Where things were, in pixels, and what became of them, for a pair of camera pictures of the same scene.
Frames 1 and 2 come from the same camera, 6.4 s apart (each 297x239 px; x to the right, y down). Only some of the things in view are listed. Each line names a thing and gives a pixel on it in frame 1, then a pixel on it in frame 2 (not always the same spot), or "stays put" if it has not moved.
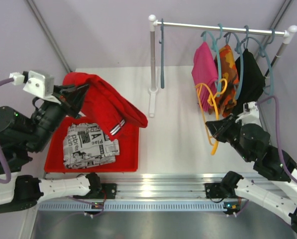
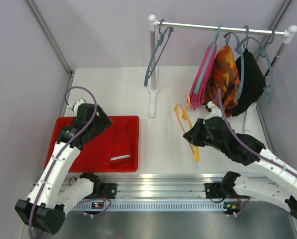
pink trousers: (204, 71) to (196, 100)
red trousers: (111, 111) to (113, 147)
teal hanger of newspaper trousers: (161, 42) to (169, 29)
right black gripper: (224, 123) to (193, 135)
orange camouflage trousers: (226, 103) stays put
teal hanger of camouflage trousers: (227, 35) stays put
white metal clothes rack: (288, 34) stays put
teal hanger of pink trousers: (215, 47) to (208, 59)
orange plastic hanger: (214, 144) to (181, 111)
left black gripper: (70, 97) to (104, 122)
